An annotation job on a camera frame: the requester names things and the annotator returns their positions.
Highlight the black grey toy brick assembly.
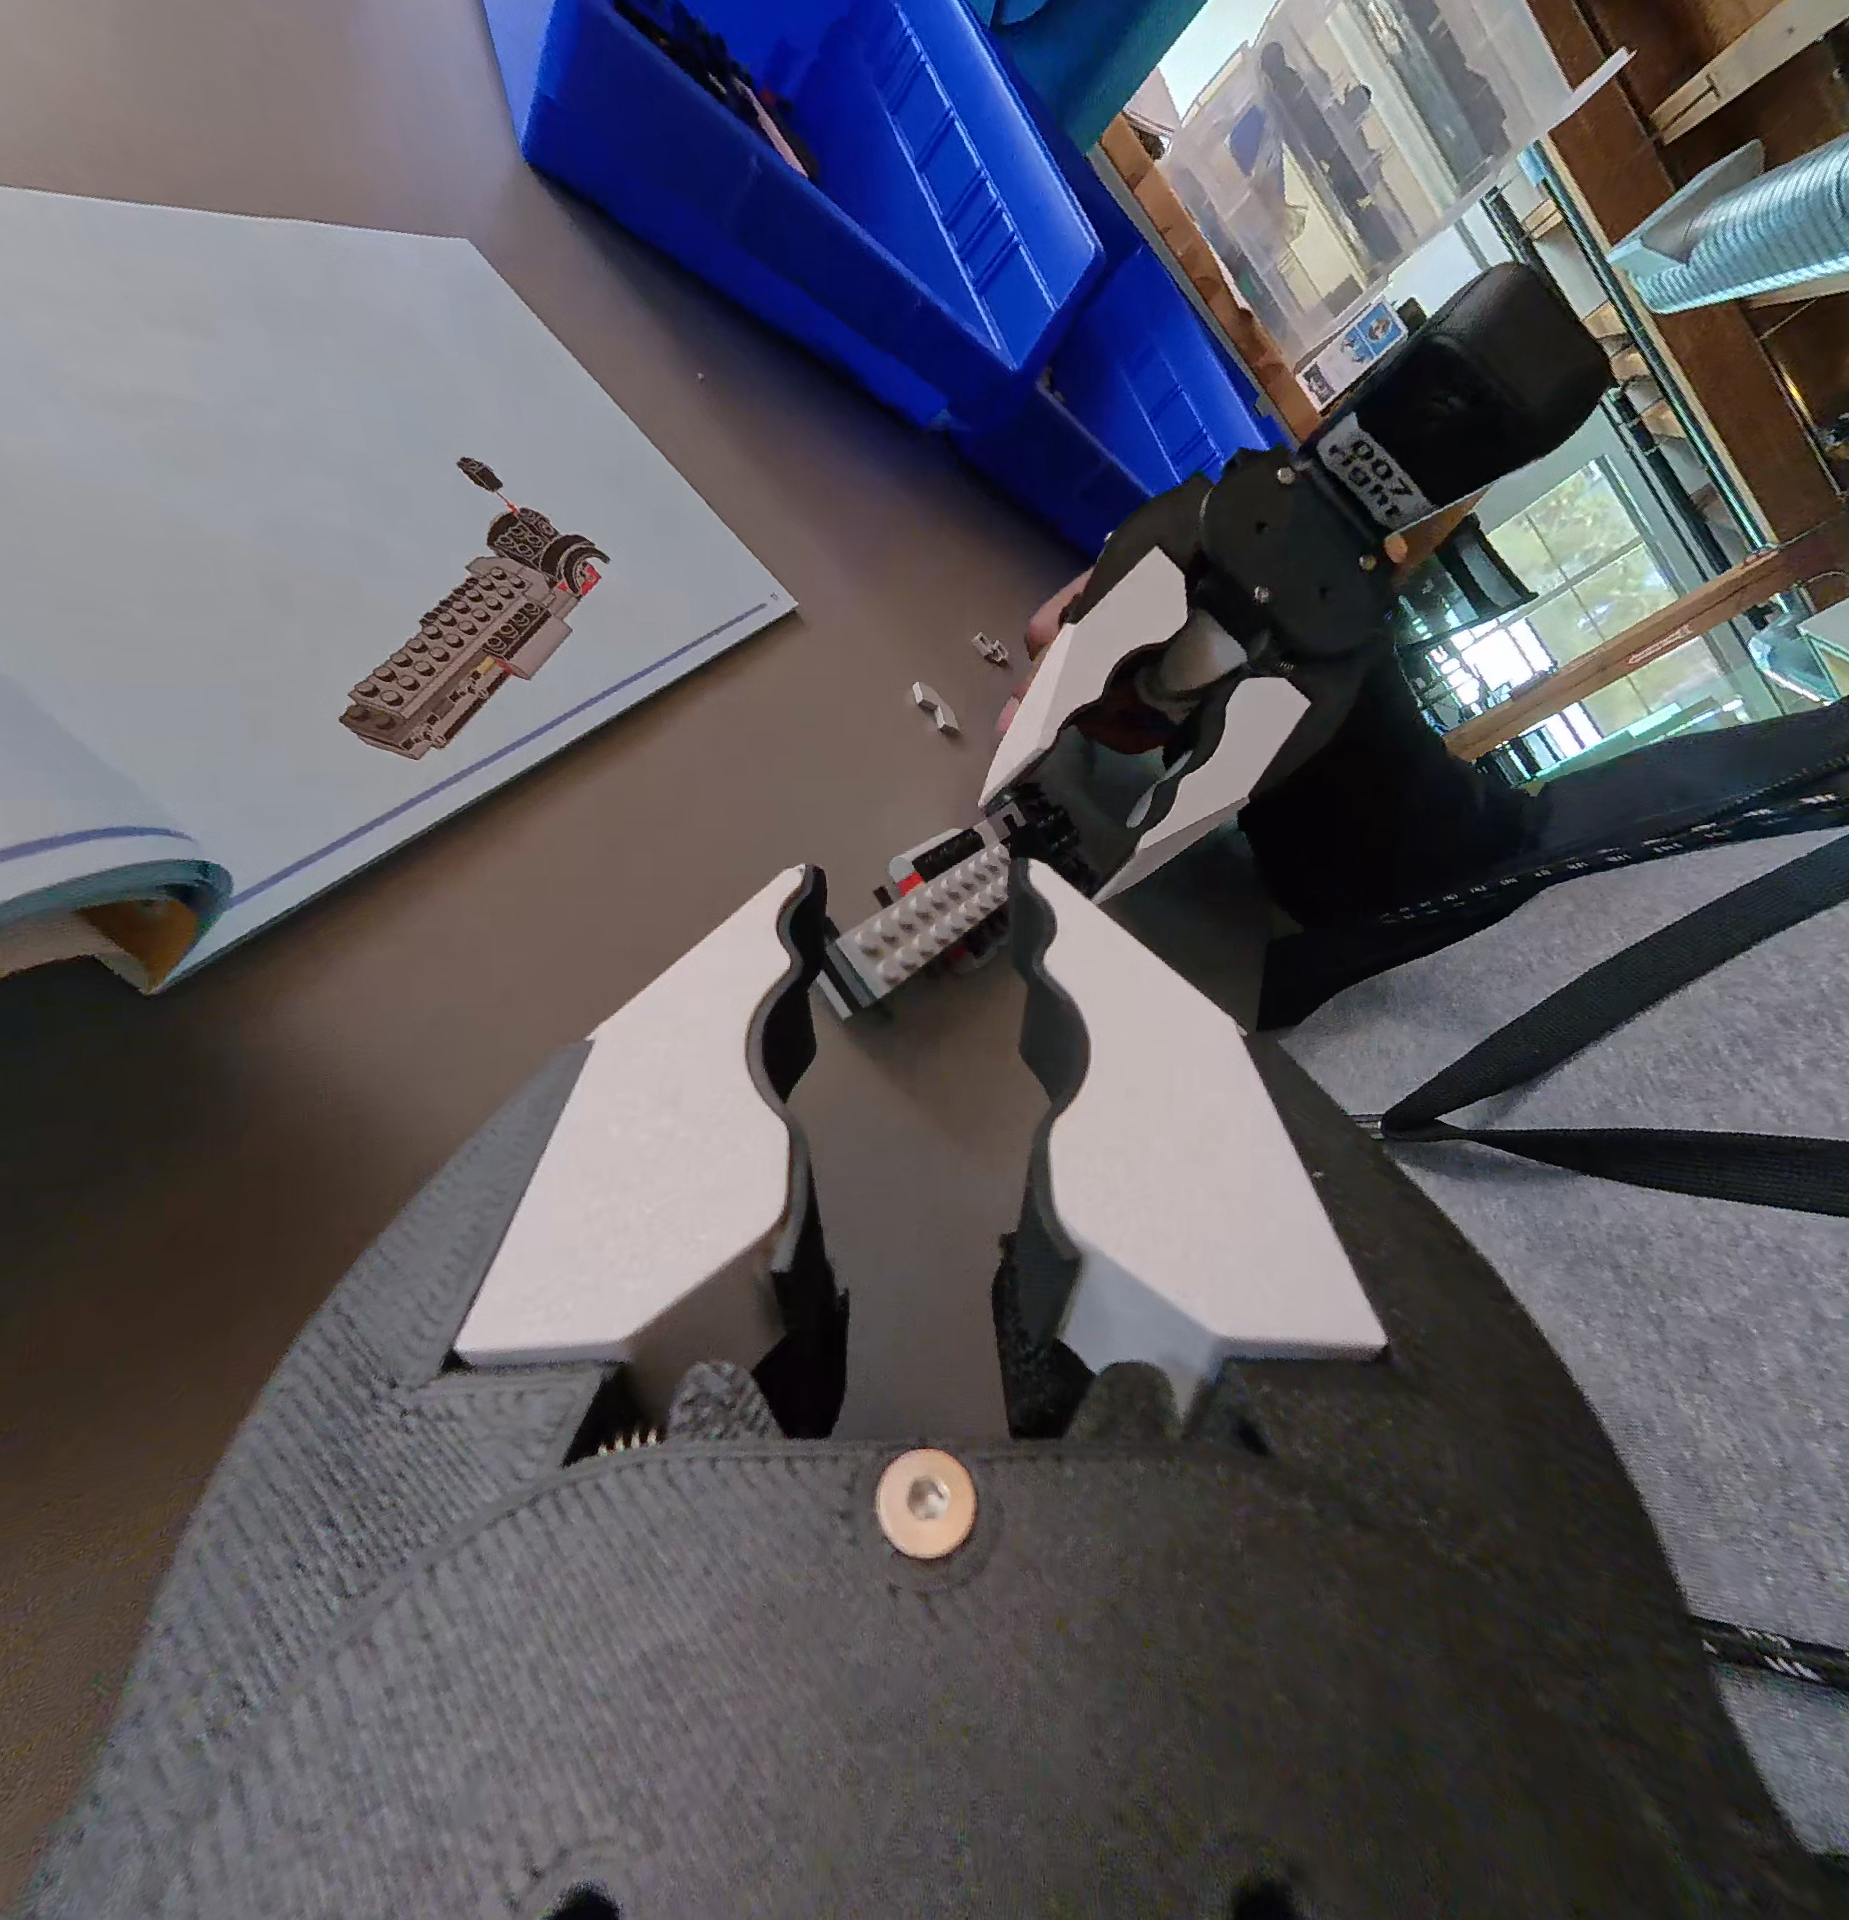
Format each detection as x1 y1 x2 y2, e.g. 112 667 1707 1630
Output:
816 779 1109 1026

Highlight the light blue instruction booklet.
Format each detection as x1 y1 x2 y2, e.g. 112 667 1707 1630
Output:
0 182 800 996

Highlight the black strap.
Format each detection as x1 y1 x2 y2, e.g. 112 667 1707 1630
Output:
1381 822 1849 1225

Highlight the person's right hand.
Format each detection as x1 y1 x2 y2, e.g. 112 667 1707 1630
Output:
995 579 1091 738

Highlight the silver ventilation duct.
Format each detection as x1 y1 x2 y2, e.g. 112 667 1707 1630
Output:
1608 105 1849 317

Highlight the clear plastic container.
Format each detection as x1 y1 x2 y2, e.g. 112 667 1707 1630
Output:
1156 0 1637 391

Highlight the black white patterned cord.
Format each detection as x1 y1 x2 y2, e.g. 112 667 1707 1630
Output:
1751 1627 1849 1726

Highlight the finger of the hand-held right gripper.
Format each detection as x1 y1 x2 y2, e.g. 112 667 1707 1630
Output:
1089 677 1318 906
981 543 1215 823

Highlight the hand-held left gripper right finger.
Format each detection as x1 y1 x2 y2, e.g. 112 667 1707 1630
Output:
995 859 1391 1433

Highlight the long grey studded brick plate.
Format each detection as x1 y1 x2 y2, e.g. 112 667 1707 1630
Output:
835 847 1010 996

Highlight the person's grey shirt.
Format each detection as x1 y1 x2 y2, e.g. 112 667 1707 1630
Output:
1284 817 1849 1863

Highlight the teal plastic container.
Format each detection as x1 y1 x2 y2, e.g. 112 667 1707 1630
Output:
985 0 1215 154

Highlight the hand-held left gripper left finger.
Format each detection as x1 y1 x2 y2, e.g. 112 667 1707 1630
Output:
456 865 848 1441

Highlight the blue plastic storage bin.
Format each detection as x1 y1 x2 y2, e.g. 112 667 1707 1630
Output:
995 246 1299 559
483 0 1109 437

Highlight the person's black jacket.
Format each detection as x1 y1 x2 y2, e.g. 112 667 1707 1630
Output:
1465 717 1849 915

